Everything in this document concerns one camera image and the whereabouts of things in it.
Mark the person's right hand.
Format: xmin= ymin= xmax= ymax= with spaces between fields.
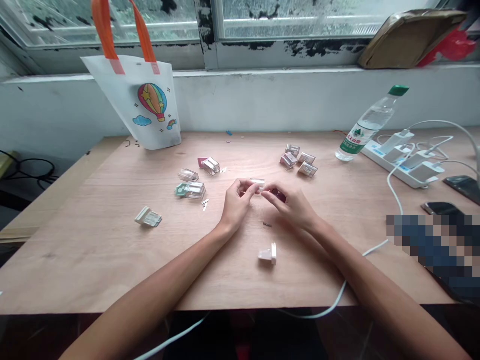
xmin=260 ymin=182 xmax=318 ymax=232

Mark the person's left hand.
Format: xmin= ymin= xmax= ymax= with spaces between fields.
xmin=219 ymin=178 xmax=257 ymax=231

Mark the green clip with clear cover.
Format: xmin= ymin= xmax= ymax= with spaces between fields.
xmin=174 ymin=181 xmax=207 ymax=200

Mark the white plastic clip base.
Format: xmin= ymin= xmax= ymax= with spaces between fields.
xmin=257 ymin=242 xmax=278 ymax=266

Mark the clear water bottle green cap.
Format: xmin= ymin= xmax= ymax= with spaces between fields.
xmin=335 ymin=85 xmax=410 ymax=163

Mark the white power strip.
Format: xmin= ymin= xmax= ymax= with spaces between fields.
xmin=360 ymin=139 xmax=447 ymax=190

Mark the white charger plug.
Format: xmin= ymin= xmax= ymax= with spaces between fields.
xmin=410 ymin=161 xmax=446 ymax=185
xmin=389 ymin=145 xmax=423 ymax=166
xmin=381 ymin=131 xmax=416 ymax=154

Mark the white balloon print tote bag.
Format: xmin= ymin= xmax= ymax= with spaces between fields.
xmin=80 ymin=0 xmax=183 ymax=151

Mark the black smartphone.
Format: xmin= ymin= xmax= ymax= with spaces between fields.
xmin=421 ymin=201 xmax=466 ymax=217
xmin=442 ymin=175 xmax=480 ymax=207

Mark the window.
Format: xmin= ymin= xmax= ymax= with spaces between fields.
xmin=0 ymin=0 xmax=480 ymax=72

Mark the brown wrapped package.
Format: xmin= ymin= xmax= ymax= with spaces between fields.
xmin=357 ymin=9 xmax=468 ymax=70

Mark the red plastic bag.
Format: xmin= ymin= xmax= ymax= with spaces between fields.
xmin=416 ymin=24 xmax=478 ymax=68

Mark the white charging cable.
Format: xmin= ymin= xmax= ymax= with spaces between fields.
xmin=134 ymin=119 xmax=480 ymax=360
xmin=431 ymin=159 xmax=480 ymax=181
xmin=412 ymin=135 xmax=455 ymax=158

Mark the black cable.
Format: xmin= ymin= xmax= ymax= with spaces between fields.
xmin=0 ymin=149 xmax=61 ymax=192

